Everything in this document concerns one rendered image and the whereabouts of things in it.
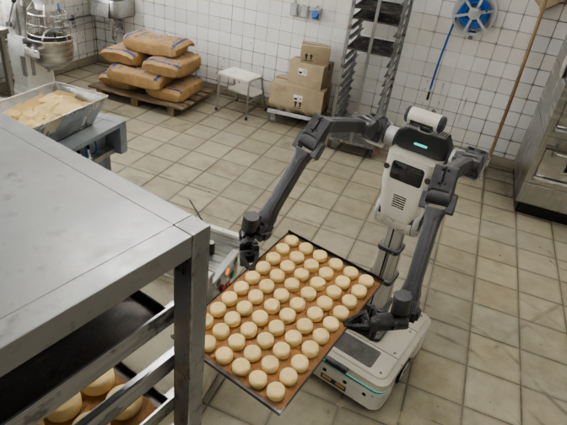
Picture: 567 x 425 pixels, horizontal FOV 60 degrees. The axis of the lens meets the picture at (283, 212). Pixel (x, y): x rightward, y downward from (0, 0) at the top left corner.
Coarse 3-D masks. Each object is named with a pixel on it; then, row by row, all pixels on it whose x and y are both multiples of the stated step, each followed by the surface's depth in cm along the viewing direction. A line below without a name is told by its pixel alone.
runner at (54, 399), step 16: (160, 320) 60; (128, 336) 56; (144, 336) 59; (112, 352) 55; (128, 352) 58; (96, 368) 54; (64, 384) 51; (80, 384) 53; (48, 400) 50; (64, 400) 52; (16, 416) 47; (32, 416) 49
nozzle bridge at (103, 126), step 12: (96, 120) 227; (108, 120) 229; (120, 120) 230; (84, 132) 215; (96, 132) 216; (108, 132) 221; (120, 132) 230; (72, 144) 204; (84, 144) 208; (108, 144) 235; (120, 144) 233; (84, 156) 223; (96, 156) 225; (108, 156) 232; (108, 168) 246
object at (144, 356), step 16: (224, 256) 208; (144, 288) 202; (160, 288) 198; (160, 336) 213; (144, 352) 223; (160, 352) 219; (144, 368) 229; (208, 368) 230; (160, 384) 231; (208, 384) 238
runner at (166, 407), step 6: (168, 396) 74; (168, 402) 70; (162, 408) 70; (168, 408) 71; (156, 414) 69; (162, 414) 70; (168, 414) 72; (144, 420) 67; (150, 420) 68; (156, 420) 70
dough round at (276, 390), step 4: (272, 384) 133; (276, 384) 133; (280, 384) 133; (268, 388) 132; (272, 388) 132; (276, 388) 132; (280, 388) 132; (284, 388) 133; (268, 392) 131; (272, 392) 131; (276, 392) 131; (280, 392) 132; (284, 392) 132; (268, 396) 132; (272, 396) 131; (276, 396) 131; (280, 396) 131; (272, 400) 131; (276, 400) 131; (280, 400) 132
